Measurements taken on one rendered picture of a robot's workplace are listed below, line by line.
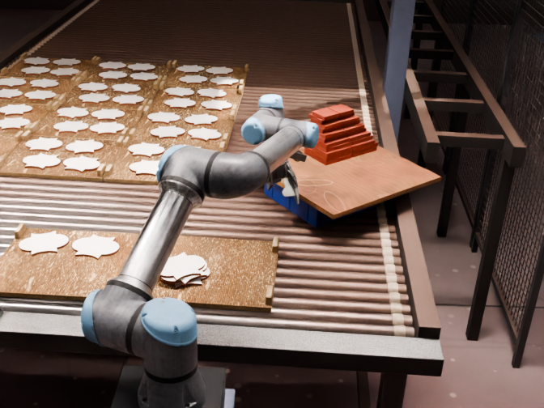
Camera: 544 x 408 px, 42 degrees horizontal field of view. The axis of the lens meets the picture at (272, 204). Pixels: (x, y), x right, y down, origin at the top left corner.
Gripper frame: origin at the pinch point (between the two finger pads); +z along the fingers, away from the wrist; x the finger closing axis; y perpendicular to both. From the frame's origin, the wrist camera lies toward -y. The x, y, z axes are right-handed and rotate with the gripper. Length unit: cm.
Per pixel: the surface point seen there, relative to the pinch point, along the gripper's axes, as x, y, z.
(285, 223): -1.5, -0.4, 10.9
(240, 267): 13.7, 29.8, 7.0
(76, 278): -10, 71, 1
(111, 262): -12, 59, 2
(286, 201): -8.0, -6.8, 7.5
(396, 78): -63, -126, 8
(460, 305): -11, -114, 114
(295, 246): 12.1, 6.8, 11.1
